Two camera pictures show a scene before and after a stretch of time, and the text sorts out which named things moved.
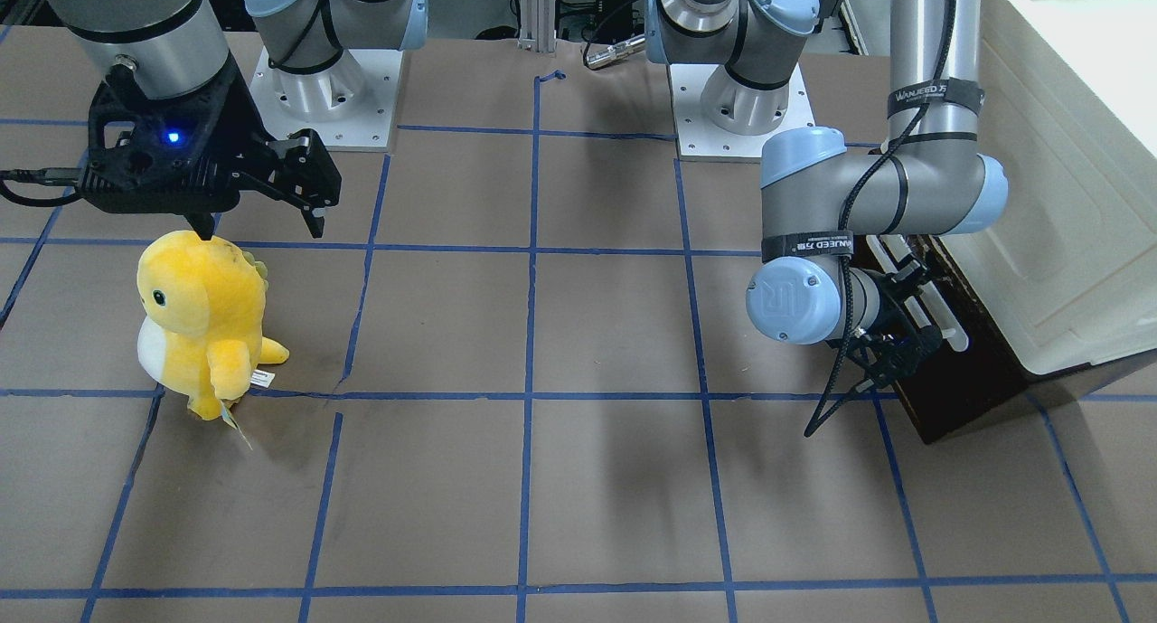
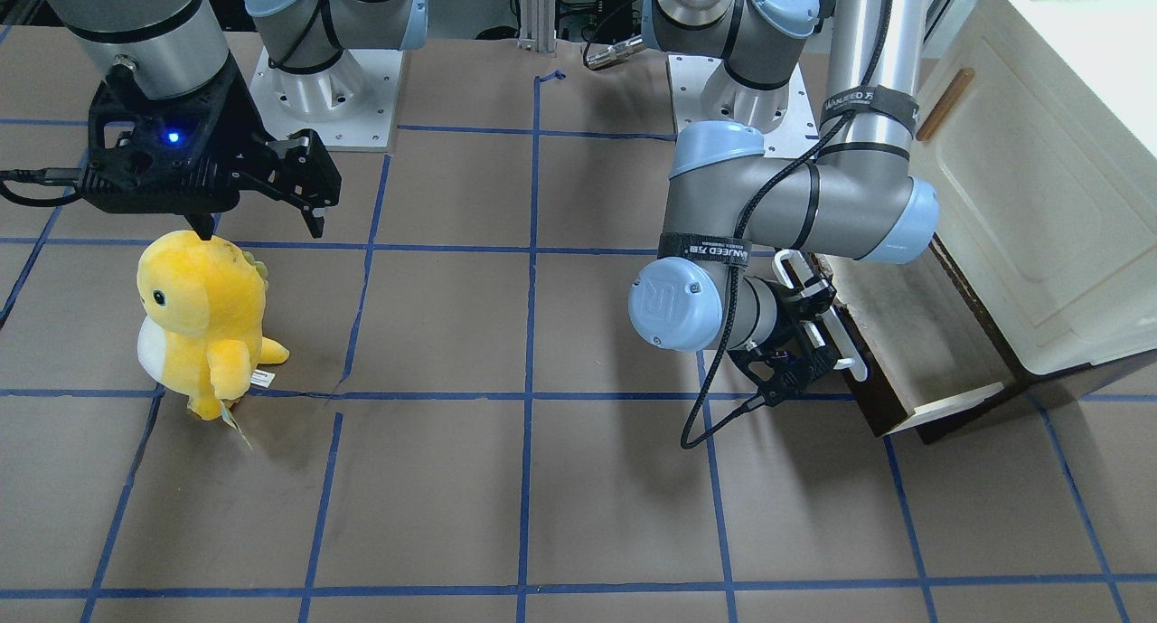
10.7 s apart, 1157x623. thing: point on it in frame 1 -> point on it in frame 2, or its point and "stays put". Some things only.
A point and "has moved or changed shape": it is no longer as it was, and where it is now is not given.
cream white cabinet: (1066, 274) stays put
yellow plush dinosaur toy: (202, 334) stays put
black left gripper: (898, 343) -> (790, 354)
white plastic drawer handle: (953, 330) has moved or changed shape
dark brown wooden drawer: (952, 387) has moved or changed shape
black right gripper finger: (304, 174) stays put
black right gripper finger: (202, 223) stays put
